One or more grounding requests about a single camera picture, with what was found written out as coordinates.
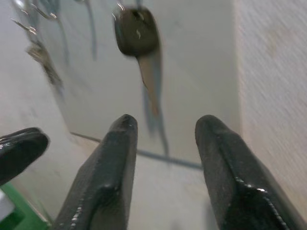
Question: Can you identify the silver key with ring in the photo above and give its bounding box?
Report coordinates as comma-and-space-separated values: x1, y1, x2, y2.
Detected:
11, 18, 64, 96

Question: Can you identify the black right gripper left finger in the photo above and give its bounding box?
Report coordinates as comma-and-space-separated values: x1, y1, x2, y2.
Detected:
51, 114, 139, 230

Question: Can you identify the white square wall hook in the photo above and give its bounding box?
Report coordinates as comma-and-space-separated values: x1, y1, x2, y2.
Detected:
31, 0, 58, 21

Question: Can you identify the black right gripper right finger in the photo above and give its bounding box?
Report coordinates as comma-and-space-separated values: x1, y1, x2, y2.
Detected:
194, 114, 300, 230

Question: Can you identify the black-headed key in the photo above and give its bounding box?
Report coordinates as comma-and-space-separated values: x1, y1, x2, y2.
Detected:
111, 2, 162, 117

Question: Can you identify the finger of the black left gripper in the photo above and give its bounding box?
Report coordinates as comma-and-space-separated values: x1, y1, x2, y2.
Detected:
0, 127, 50, 186

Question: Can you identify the green plastic box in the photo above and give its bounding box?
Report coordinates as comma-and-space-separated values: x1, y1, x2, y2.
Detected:
0, 178, 54, 230

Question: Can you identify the grey wall panel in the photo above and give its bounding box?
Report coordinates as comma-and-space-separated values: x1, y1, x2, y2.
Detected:
9, 0, 240, 171

